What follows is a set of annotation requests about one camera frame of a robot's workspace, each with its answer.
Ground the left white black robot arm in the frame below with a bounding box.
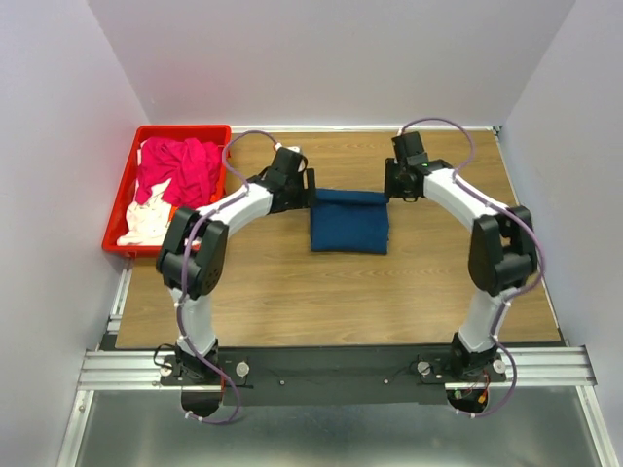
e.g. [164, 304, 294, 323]
[156, 146, 315, 384]

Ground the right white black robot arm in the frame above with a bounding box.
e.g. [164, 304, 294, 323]
[385, 132, 538, 381]

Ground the red plastic bin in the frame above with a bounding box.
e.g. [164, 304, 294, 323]
[101, 125, 232, 259]

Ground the magenta t shirt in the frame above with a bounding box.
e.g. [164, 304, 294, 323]
[127, 137, 222, 223]

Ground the white t shirt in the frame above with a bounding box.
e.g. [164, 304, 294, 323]
[116, 179, 173, 246]

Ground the aluminium frame rail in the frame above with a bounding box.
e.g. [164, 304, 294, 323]
[55, 255, 165, 467]

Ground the blue printed t shirt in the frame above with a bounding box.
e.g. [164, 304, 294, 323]
[310, 189, 389, 255]

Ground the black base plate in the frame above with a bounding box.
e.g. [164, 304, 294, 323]
[154, 344, 509, 407]

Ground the orange t shirt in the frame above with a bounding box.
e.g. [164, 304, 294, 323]
[164, 192, 218, 221]

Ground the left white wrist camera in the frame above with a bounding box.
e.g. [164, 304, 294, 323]
[273, 142, 302, 154]

